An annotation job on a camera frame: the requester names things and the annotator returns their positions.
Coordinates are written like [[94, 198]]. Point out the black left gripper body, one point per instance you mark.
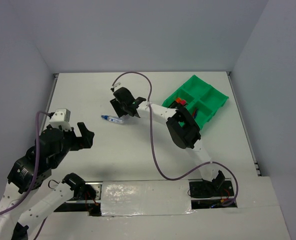
[[72, 142]]

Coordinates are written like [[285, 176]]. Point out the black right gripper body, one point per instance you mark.
[[120, 108]]

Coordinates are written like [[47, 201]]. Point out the clear blue-capped spray bottle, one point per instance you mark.
[[112, 119]]

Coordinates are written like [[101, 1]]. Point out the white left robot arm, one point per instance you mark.
[[28, 174]]

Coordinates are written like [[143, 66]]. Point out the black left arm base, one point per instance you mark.
[[86, 197]]

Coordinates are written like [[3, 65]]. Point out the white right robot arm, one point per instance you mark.
[[183, 129]]

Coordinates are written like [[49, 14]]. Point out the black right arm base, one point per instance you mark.
[[214, 194]]

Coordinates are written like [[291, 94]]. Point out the green compartment tray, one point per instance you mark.
[[199, 95]]

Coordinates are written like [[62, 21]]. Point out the silver tape sheet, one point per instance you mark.
[[145, 198]]

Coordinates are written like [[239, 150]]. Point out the aluminium table edge rail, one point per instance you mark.
[[43, 116]]

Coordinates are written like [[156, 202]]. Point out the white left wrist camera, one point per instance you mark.
[[60, 120]]

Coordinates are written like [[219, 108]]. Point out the right aluminium table rail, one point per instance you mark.
[[244, 126]]

